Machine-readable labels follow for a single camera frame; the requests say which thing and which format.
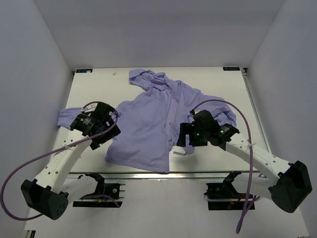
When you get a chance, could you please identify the dark teal corner label right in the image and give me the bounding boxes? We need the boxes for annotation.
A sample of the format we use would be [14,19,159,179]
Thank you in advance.
[222,66,240,71]

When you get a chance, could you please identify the dark teal corner label left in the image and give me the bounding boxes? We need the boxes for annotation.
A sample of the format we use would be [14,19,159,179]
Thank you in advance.
[75,68,93,73]

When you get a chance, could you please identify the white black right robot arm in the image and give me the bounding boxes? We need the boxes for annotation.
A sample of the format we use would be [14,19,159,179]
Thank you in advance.
[176,110,312,213]

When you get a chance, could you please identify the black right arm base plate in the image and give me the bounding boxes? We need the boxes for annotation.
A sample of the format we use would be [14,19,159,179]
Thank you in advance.
[204,171,246,211]

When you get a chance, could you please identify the aluminium right side rail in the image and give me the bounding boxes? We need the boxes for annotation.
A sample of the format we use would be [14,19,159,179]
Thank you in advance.
[241,68,272,153]

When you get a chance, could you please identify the lavender zip-up hooded jacket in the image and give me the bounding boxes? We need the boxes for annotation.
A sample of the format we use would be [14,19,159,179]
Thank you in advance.
[57,68,236,172]

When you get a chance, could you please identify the dark teal corner label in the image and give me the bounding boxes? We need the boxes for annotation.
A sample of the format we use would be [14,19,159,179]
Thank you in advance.
[75,68,93,73]
[222,66,240,71]

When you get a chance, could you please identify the aluminium front table rail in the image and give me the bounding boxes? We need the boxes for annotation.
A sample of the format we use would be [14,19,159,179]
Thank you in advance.
[66,170,282,181]

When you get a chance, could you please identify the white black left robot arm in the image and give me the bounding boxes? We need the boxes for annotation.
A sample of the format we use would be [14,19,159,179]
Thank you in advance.
[21,102,120,220]

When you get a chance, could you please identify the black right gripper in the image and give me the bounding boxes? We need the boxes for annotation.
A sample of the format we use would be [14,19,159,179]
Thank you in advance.
[177,122,209,147]

